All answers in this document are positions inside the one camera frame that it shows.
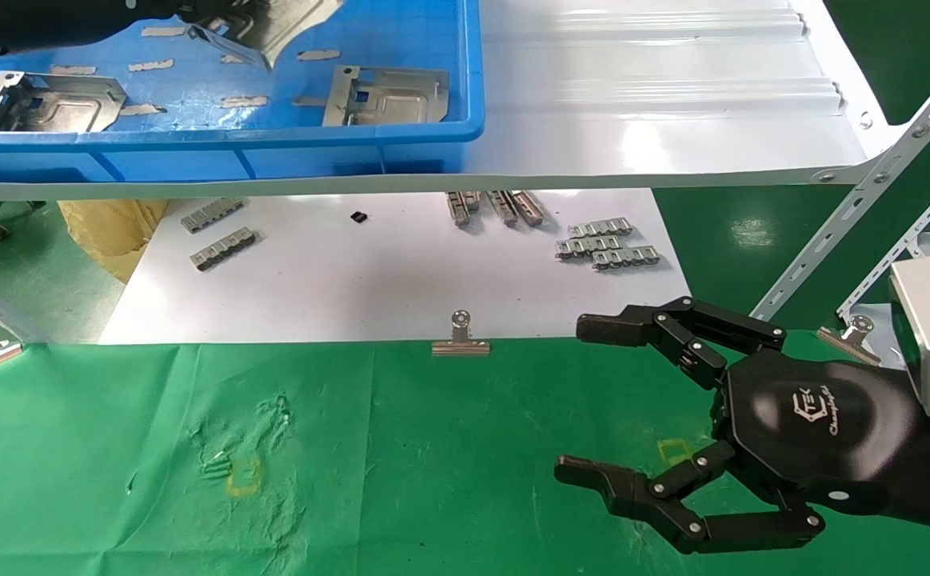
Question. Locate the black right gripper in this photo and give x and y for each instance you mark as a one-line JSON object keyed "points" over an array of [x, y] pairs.
{"points": [[832, 432]]}

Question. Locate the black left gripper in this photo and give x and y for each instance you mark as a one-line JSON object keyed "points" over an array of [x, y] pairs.
{"points": [[57, 20]]}

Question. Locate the large sheet metal bracket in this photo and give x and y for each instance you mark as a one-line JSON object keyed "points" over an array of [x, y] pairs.
{"points": [[289, 24]]}

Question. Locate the blue plastic bin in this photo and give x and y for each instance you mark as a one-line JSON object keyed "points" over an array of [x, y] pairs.
{"points": [[193, 160]]}

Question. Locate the grey metal clip strip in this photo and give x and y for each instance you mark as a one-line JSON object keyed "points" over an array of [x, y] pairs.
{"points": [[528, 208], [626, 258], [225, 249], [213, 215], [584, 246], [502, 208], [600, 228], [463, 208]]}

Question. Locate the yellow plastic bag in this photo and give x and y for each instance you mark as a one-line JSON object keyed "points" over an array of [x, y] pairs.
{"points": [[109, 232]]}

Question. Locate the green table cloth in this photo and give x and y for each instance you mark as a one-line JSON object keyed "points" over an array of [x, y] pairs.
{"points": [[393, 480]]}

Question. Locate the white metal shelf board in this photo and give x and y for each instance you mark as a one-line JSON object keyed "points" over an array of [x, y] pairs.
{"points": [[632, 120]]}

